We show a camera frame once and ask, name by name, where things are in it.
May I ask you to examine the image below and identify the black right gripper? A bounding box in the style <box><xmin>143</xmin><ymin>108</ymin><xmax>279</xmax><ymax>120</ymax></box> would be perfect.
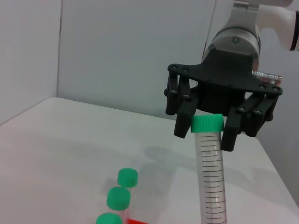
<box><xmin>163</xmin><ymin>49</ymin><xmax>285</xmax><ymax>152</ymax></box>

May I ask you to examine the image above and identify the clear test tube green cap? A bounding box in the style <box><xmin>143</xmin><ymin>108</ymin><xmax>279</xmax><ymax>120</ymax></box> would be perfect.
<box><xmin>116</xmin><ymin>168</ymin><xmax>139</xmax><ymax>194</ymax></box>
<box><xmin>95</xmin><ymin>212</ymin><xmax>123</xmax><ymax>224</ymax></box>
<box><xmin>190</xmin><ymin>114</ymin><xmax>229</xmax><ymax>224</ymax></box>
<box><xmin>107</xmin><ymin>186</ymin><xmax>131</xmax><ymax>220</ymax></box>

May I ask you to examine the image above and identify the right arm cable with plugs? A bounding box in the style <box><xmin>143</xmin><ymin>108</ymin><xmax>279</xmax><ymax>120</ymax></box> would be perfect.
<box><xmin>251</xmin><ymin>70</ymin><xmax>284</xmax><ymax>86</ymax></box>

